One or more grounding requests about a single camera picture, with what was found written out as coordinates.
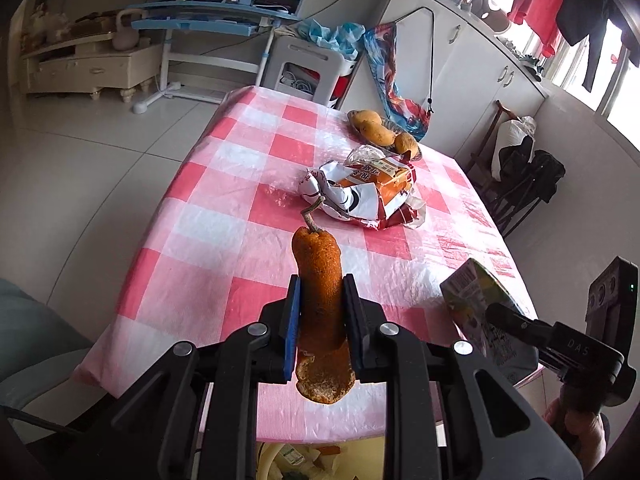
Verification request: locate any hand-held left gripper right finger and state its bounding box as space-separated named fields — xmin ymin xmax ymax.
xmin=341 ymin=274 xmax=583 ymax=480

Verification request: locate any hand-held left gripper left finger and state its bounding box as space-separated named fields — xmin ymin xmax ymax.
xmin=75 ymin=274 xmax=303 ymax=480

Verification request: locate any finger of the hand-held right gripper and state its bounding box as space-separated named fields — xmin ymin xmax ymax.
xmin=485 ymin=302 xmax=555 ymax=357

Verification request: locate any light blue milk carton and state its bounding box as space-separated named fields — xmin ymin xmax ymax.
xmin=440 ymin=258 xmax=539 ymax=387

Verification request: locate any yellow trash bin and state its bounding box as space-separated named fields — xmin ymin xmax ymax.
xmin=255 ymin=439 xmax=387 ymax=480

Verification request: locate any person's right hand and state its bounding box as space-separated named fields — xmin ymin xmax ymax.
xmin=544 ymin=395 xmax=612 ymax=471

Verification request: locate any pink checked tablecloth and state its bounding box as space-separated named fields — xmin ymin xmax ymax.
xmin=74 ymin=86 xmax=544 ymax=444

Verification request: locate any red and white snack bag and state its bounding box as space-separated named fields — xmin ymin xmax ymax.
xmin=299 ymin=144 xmax=426 ymax=231

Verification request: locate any chair with black clothes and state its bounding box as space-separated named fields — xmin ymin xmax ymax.
xmin=487 ymin=135 xmax=567 ymax=239

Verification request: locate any dark woven fruit basket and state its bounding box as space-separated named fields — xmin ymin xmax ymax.
xmin=350 ymin=124 xmax=422 ymax=162

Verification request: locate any yellow mango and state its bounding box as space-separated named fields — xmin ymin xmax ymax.
xmin=393 ymin=132 xmax=420 ymax=157
xmin=360 ymin=120 xmax=397 ymax=147
xmin=349 ymin=109 xmax=384 ymax=129

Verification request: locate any wooden chair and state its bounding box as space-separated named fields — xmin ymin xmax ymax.
xmin=465 ymin=100 xmax=532 ymax=212

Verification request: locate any grey chair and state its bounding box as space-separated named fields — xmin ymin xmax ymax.
xmin=0 ymin=280 xmax=109 ymax=412

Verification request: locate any white cabinet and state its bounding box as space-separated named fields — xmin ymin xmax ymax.
xmin=345 ymin=0 xmax=552 ymax=159

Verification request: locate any colourful printed cloth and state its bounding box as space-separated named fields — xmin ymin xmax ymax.
xmin=362 ymin=22 xmax=435 ymax=144

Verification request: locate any white plastic stool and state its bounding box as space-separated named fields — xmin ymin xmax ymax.
xmin=261 ymin=35 xmax=359 ymax=109

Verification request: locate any blue plastic bag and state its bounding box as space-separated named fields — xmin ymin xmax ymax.
xmin=297 ymin=19 xmax=366 ymax=61

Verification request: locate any blue study desk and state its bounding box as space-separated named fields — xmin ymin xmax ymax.
xmin=127 ymin=0 xmax=314 ymax=114

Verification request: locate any red hanging garment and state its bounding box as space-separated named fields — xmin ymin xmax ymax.
xmin=507 ymin=0 xmax=567 ymax=59

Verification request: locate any cream television cabinet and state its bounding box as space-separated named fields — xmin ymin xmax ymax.
xmin=21 ymin=30 xmax=165 ymax=107

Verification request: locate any black hanging garment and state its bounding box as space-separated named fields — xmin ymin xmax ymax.
xmin=532 ymin=0 xmax=640 ymax=94

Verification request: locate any black cord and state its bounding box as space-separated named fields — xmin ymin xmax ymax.
xmin=395 ymin=7 xmax=435 ymax=116

